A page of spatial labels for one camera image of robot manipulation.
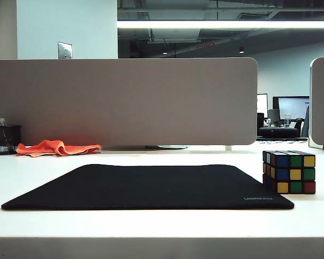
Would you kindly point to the large computer monitor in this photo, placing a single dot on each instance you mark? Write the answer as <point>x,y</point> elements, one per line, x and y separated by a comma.
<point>291,107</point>

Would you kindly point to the black mouse pad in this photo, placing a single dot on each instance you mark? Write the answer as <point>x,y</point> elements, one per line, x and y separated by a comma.
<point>148,187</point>

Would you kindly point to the clear water bottle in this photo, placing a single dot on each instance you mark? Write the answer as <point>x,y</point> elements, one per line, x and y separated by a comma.
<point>287,120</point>

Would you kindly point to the long ceiling light strip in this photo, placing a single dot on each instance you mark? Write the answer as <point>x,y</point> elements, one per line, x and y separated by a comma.
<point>224,24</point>

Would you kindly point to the multicolour puzzle cube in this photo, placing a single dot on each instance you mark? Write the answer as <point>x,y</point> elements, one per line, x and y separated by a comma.
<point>291,172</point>

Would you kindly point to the small computer monitor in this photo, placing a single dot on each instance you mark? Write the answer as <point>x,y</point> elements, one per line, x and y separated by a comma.
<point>262,103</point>

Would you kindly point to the black round ottoman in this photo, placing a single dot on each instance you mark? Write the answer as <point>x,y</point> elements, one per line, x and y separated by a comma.
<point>278,132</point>

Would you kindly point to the black mesh pen holder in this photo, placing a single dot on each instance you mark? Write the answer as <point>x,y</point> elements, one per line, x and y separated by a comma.
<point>5,139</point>

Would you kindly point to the orange cloth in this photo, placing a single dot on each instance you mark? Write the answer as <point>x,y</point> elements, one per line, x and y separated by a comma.
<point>58,148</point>

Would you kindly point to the wide beige desk divider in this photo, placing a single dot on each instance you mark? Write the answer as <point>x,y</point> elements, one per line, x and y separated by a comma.
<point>124,102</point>

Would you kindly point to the metal wall plate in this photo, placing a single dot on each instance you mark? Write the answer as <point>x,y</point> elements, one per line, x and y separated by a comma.
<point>64,50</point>

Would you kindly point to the narrow beige desk divider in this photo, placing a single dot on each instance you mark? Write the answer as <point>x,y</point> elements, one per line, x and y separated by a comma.
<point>322,102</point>

